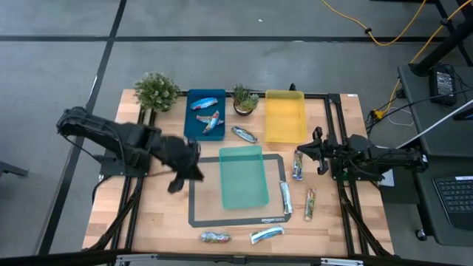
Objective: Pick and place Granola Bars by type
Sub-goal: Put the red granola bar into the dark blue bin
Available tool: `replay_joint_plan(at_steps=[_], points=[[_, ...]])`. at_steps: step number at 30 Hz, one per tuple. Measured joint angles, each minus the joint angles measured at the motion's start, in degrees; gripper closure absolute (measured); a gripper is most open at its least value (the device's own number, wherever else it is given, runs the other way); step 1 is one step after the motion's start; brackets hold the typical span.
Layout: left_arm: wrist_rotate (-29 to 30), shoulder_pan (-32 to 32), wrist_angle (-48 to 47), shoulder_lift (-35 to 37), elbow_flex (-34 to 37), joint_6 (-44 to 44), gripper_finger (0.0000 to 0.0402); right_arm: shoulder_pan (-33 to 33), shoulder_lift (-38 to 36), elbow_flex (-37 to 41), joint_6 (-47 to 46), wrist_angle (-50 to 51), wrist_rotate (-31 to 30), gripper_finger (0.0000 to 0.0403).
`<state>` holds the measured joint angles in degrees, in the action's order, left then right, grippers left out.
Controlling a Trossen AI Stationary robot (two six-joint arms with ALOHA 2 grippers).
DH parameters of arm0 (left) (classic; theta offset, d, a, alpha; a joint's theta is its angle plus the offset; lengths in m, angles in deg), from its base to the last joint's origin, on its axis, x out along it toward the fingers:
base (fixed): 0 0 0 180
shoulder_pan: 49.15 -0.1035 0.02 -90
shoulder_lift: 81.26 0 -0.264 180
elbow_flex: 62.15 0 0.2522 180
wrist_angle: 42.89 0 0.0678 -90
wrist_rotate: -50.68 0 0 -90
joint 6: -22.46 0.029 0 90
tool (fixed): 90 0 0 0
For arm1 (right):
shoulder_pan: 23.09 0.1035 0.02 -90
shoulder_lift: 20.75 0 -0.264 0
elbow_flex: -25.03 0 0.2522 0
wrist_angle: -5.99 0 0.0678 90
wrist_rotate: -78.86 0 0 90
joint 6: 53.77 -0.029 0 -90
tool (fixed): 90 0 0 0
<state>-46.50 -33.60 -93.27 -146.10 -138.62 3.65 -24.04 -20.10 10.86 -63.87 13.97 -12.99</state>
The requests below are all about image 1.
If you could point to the silver aluminium bar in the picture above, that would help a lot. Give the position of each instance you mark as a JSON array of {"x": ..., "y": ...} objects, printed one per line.
[{"x": 436, "y": 123}]

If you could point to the dark grey side table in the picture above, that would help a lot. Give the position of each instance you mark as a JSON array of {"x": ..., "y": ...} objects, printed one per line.
[{"x": 428, "y": 133}]

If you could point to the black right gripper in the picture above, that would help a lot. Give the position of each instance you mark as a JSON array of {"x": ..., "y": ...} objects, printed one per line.
[{"x": 318, "y": 151}]

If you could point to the succulent in black pot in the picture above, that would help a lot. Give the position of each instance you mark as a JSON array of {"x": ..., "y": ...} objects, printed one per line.
[{"x": 244, "y": 101}]

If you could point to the black stand pole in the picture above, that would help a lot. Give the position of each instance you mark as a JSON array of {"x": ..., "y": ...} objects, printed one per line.
[{"x": 443, "y": 46}]

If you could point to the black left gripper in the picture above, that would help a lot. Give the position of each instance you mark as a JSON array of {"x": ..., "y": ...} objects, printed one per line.
[{"x": 177, "y": 153}]

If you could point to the black aluminium rig frame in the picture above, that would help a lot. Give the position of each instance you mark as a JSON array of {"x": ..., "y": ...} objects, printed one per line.
[{"x": 345, "y": 207}]

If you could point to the red white blue granola bar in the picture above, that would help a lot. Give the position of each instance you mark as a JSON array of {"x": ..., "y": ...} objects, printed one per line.
[
  {"x": 211, "y": 122},
  {"x": 204, "y": 103}
]

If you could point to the black keyboard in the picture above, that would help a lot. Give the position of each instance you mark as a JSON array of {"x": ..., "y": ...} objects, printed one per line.
[{"x": 456, "y": 201}]

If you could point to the golden silver granola bar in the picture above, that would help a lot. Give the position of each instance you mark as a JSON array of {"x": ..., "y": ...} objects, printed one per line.
[{"x": 298, "y": 165}]

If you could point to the clear mat with black border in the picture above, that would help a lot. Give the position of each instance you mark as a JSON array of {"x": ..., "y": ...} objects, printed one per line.
[{"x": 207, "y": 192}]

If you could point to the translucent yellow plastic bin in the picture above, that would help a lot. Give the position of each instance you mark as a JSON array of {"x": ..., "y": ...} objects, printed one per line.
[{"x": 285, "y": 118}]

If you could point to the red green chocolate granola bar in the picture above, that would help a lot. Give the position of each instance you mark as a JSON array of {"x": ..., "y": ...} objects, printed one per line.
[{"x": 215, "y": 237}]

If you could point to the dark blue plastic bin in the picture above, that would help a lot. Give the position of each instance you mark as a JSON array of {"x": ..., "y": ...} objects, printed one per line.
[{"x": 194, "y": 129}]

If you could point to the silver blue granola bar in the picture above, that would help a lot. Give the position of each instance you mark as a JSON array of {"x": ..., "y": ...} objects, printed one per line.
[{"x": 244, "y": 134}]

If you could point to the black power adapter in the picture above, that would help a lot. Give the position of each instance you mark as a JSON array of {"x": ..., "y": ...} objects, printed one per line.
[{"x": 442, "y": 85}]

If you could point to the translucent teal plastic bin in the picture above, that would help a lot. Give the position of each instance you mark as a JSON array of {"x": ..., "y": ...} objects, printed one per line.
[{"x": 244, "y": 177}]

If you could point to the bushy green potted plant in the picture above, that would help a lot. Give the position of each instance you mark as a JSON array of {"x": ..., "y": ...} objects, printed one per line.
[{"x": 157, "y": 92}]

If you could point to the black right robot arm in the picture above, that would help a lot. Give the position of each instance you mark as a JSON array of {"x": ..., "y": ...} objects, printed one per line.
[{"x": 377, "y": 157}]

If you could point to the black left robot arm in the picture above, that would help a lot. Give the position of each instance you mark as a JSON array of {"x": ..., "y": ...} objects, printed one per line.
[{"x": 111, "y": 134}]

